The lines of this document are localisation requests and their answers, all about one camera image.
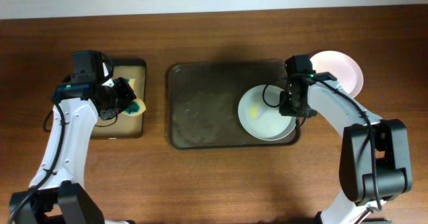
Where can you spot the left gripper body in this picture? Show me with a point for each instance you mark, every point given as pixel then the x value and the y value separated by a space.
pixel 120 95

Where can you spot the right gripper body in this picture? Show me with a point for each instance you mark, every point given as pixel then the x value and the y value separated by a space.
pixel 293 108

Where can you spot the white plate top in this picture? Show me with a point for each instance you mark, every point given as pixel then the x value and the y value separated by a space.
pixel 343 67

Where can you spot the pale blue plate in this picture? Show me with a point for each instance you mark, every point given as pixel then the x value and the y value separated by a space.
pixel 260 120

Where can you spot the green and yellow sponge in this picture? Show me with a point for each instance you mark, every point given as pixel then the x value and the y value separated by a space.
pixel 137 106

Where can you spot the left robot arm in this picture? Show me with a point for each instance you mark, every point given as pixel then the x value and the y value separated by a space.
pixel 56 194

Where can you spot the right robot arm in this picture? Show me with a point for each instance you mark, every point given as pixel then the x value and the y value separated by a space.
pixel 375 164

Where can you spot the black tray with brown liquid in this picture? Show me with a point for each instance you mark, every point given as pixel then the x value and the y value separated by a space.
pixel 125 126

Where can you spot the dark brown serving tray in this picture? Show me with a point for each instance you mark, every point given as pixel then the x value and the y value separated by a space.
pixel 203 100

